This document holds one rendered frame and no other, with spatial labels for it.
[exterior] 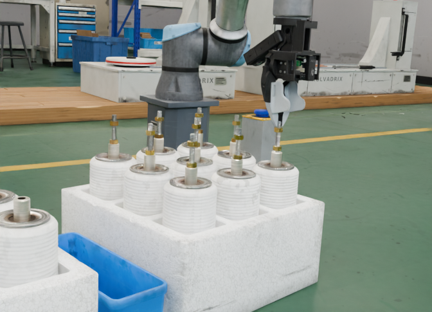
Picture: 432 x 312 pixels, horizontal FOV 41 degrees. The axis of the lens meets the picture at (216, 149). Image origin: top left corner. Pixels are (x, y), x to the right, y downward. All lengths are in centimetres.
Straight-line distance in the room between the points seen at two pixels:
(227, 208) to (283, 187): 14
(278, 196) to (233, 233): 18
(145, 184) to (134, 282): 18
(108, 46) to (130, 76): 249
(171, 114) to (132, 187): 69
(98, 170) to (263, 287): 40
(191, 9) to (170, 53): 193
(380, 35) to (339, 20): 312
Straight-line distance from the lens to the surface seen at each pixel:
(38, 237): 82
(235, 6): 171
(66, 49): 673
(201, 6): 370
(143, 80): 336
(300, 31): 112
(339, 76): 434
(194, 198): 99
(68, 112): 312
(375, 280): 135
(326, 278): 132
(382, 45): 492
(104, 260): 110
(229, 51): 178
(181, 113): 176
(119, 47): 586
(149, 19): 1058
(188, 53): 177
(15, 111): 303
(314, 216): 121
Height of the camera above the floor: 52
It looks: 12 degrees down
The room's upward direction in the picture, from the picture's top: 3 degrees clockwise
